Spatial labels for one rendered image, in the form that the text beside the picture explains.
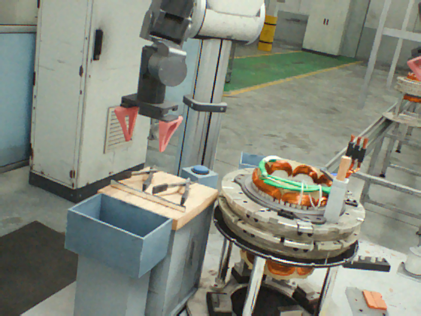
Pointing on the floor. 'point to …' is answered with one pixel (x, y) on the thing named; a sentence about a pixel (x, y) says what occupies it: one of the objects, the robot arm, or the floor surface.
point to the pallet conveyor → (386, 159)
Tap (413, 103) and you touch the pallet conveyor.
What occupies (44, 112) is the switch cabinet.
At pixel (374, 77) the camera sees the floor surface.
